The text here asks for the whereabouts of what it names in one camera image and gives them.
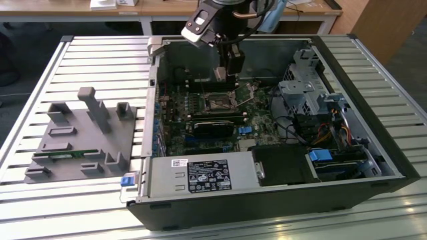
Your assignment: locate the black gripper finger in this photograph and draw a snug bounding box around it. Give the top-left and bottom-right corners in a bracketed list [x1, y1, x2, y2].
[227, 44, 247, 76]
[217, 42, 231, 70]

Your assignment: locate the silver square CPU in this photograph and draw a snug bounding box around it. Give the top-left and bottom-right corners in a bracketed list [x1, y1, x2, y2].
[214, 66, 227, 82]

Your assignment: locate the black RAM slot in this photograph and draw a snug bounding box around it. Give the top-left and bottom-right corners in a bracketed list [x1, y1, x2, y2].
[186, 79, 238, 87]
[190, 112, 242, 118]
[191, 115, 245, 122]
[189, 84, 239, 93]

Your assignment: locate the black CPU socket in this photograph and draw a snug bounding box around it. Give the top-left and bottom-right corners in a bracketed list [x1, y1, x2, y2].
[203, 92, 239, 112]

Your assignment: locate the pale blue teach pendant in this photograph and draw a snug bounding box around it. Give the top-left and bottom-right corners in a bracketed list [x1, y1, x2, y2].
[258, 0, 289, 33]

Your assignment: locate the grey metal drive cage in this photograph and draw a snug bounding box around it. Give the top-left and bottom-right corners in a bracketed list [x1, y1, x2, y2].
[278, 48, 350, 117]

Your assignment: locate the green motherboard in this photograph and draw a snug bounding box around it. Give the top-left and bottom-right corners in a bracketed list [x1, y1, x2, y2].
[155, 79, 285, 157]

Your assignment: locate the white paper sheet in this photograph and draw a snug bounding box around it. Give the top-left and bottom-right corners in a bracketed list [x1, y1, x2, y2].
[289, 0, 330, 8]

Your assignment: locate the black graphics card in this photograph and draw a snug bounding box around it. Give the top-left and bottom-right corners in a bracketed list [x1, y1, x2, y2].
[191, 119, 237, 138]

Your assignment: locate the hard disk in blue carrier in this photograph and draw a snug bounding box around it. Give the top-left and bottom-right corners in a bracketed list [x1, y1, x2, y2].
[307, 148, 370, 181]

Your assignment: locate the wooden cabinet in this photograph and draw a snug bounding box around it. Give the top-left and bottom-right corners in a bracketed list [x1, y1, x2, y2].
[329, 0, 427, 65]

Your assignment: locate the grey power supply unit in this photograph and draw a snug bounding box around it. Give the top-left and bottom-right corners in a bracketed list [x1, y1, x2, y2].
[146, 151, 267, 198]

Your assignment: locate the grey parts rack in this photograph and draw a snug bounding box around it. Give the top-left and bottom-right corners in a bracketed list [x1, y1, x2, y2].
[25, 86, 141, 185]

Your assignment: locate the wooden desk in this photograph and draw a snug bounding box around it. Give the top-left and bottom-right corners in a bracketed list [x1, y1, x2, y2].
[0, 0, 345, 36]

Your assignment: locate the green RAM stick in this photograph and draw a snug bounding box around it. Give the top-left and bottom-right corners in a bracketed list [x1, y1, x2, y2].
[35, 149, 102, 159]

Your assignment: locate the black open PC case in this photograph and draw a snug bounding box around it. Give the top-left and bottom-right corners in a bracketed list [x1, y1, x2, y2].
[126, 34, 421, 232]

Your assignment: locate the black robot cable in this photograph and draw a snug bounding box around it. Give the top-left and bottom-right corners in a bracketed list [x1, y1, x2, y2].
[230, 0, 285, 45]

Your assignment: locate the yellow red wire bundle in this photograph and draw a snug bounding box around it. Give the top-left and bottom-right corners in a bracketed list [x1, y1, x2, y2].
[313, 122, 354, 146]

